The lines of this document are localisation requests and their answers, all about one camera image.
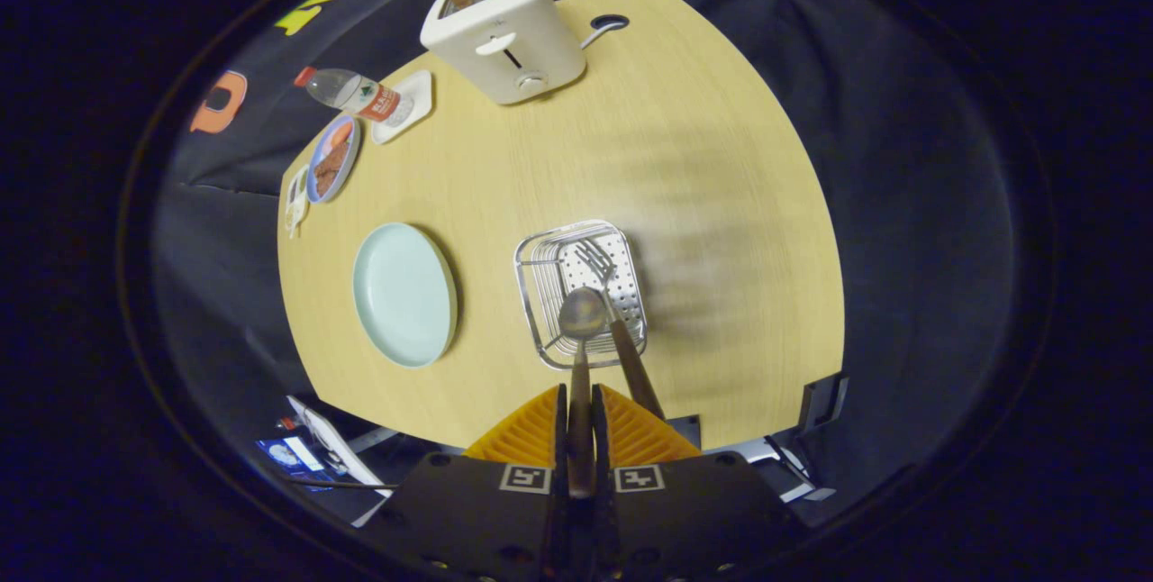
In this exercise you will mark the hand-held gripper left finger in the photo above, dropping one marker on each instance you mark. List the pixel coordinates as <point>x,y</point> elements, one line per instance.
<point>558,519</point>

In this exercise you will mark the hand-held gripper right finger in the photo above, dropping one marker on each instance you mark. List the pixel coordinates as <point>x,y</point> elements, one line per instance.
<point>602,519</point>

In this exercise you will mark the white flat board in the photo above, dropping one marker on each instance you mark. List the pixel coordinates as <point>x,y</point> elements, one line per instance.
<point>333,447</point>

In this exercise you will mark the black table clamp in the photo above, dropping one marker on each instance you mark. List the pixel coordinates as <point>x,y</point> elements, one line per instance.
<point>822,404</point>

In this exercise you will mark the light green plate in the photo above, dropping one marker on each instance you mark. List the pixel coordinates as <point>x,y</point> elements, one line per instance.
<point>405,294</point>

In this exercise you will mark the blue printed packet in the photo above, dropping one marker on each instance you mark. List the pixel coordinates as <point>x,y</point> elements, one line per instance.
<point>288,456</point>

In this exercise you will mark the blue plate with food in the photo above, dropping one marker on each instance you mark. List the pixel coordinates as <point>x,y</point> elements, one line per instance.
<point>333,160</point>

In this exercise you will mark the black backdrop cloth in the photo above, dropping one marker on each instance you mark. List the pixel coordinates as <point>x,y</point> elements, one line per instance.
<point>901,204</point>

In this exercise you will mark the white square coaster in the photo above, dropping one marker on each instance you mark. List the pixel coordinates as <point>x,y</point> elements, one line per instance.
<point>419,88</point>

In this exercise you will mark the clear bottle red cap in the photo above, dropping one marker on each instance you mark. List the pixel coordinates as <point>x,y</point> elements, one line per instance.
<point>351,94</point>

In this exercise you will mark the white toaster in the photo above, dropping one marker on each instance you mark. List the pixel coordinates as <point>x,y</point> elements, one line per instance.
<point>513,41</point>

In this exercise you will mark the black under-table bracket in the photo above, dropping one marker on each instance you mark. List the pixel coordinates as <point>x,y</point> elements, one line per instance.
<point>685,431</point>

